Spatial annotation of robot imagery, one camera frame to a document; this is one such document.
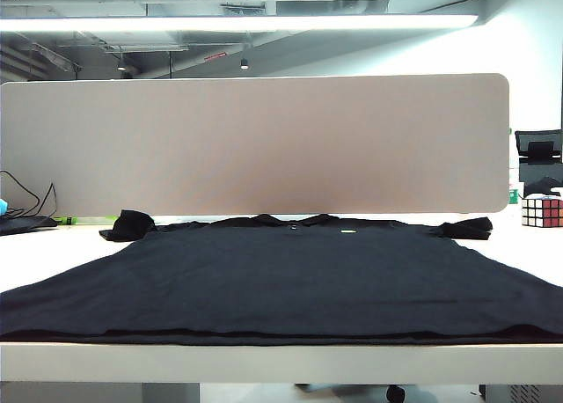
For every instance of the black polo T-shirt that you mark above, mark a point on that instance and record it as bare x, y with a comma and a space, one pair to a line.
281, 280

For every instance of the dark monitor at edge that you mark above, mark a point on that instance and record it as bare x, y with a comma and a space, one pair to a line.
26, 224

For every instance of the beige desk partition panel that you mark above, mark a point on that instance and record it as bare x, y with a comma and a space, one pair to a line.
264, 148

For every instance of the small pendant ceiling lamp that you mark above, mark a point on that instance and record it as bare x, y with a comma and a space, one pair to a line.
121, 67
244, 63

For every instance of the long white ceiling light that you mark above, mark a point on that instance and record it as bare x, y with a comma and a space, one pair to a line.
237, 23

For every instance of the green marker pen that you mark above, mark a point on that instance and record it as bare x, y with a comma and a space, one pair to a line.
68, 220

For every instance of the black chair caster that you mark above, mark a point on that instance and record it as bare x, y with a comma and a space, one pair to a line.
395, 394

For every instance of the black mesh office chair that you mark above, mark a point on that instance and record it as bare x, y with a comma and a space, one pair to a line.
538, 150

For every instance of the Rubik's cube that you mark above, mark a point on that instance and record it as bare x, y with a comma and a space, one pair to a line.
545, 211

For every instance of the blue cloth item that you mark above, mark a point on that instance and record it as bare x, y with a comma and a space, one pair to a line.
3, 206

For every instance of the grey vented metal case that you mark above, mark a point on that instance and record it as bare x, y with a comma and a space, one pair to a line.
512, 394

